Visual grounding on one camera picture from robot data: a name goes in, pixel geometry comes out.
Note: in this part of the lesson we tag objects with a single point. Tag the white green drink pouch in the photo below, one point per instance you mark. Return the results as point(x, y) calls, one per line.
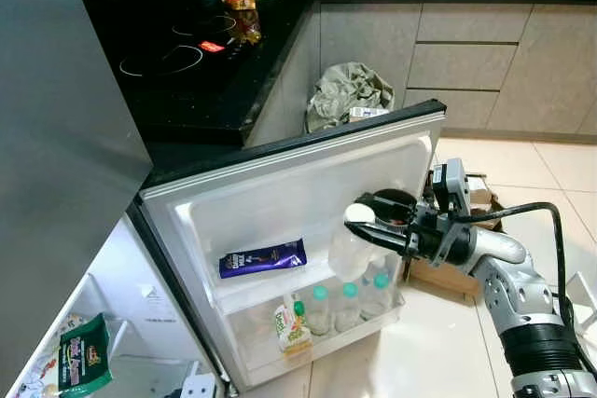
point(292, 328)

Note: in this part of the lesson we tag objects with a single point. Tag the crumpled grey green bag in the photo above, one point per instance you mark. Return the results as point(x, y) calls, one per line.
point(350, 95)

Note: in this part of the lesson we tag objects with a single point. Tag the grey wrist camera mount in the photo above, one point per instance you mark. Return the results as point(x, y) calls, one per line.
point(454, 184)
point(199, 387)

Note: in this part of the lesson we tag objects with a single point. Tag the black kitchen countertop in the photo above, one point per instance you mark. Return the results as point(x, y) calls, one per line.
point(187, 104)

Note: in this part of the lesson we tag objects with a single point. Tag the dark green snack packet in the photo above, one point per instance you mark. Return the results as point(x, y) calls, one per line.
point(86, 356)

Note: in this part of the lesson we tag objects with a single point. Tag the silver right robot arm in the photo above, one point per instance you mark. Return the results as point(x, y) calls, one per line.
point(518, 295)

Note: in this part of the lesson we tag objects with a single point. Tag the grey kitchen cabinets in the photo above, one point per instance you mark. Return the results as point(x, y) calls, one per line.
point(522, 72)

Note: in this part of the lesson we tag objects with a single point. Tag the black induction hob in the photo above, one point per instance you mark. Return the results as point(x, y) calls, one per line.
point(187, 44)

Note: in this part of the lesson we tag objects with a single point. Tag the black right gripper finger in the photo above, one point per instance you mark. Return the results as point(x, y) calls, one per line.
point(384, 240)
point(392, 202)

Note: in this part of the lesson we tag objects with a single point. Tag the clear white-capped plastic bottle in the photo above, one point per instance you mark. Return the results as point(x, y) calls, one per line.
point(350, 253)

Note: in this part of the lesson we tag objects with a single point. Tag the silver fridge door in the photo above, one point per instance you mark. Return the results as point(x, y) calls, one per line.
point(252, 202)

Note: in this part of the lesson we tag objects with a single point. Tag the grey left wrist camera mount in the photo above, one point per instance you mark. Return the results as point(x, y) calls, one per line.
point(199, 387)

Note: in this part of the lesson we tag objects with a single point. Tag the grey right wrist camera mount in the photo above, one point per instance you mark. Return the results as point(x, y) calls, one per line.
point(454, 184)

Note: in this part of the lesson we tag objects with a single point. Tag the dark purple pouch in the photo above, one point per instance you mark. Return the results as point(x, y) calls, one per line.
point(263, 259)

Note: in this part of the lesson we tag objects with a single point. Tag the green capped clear bottle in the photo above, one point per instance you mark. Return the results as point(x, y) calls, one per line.
point(318, 314)
point(379, 295)
point(349, 307)

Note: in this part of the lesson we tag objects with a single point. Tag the plain cardboard box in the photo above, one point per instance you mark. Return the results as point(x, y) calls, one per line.
point(457, 277)

